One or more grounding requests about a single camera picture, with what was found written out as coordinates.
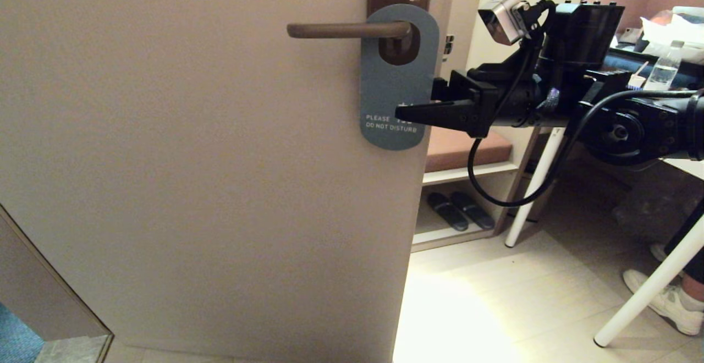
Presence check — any beige door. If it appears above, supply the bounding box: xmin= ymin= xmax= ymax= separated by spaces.
xmin=0 ymin=0 xmax=458 ymax=363

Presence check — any bronze door handle lever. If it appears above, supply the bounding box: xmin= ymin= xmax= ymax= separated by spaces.
xmin=287 ymin=21 xmax=412 ymax=40

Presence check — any white table with round legs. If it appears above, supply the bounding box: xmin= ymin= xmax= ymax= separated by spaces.
xmin=505 ymin=125 xmax=704 ymax=348

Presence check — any grey plastic bag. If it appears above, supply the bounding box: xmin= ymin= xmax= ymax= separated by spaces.
xmin=613 ymin=176 xmax=683 ymax=243

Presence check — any brown seat cushion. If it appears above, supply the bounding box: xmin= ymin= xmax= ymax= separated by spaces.
xmin=426 ymin=126 xmax=513 ymax=174

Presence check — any beige waste bin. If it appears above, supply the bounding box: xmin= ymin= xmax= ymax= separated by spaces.
xmin=511 ymin=173 xmax=552 ymax=223

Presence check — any dark grey slipper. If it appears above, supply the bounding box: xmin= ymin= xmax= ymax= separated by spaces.
xmin=451 ymin=191 xmax=496 ymax=230
xmin=427 ymin=192 xmax=469 ymax=232

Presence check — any dark blue bag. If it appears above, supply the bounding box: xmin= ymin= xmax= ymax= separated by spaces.
xmin=605 ymin=48 xmax=704 ymax=90

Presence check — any leg in black trousers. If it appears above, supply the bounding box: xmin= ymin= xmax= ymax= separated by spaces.
xmin=663 ymin=198 xmax=704 ymax=287

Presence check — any clear plastic water bottle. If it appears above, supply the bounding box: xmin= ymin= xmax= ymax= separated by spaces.
xmin=643 ymin=40 xmax=684 ymax=91

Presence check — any white plastic bag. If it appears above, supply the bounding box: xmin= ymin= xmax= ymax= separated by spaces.
xmin=641 ymin=7 xmax=704 ymax=65

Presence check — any smooth black cable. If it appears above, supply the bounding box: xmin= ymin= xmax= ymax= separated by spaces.
xmin=467 ymin=0 xmax=704 ymax=208

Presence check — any do-not-disturb door hanger sign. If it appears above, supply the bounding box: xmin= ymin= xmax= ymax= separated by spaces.
xmin=360 ymin=4 xmax=441 ymax=151

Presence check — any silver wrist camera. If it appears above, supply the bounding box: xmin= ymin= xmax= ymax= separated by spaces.
xmin=478 ymin=0 xmax=531 ymax=46

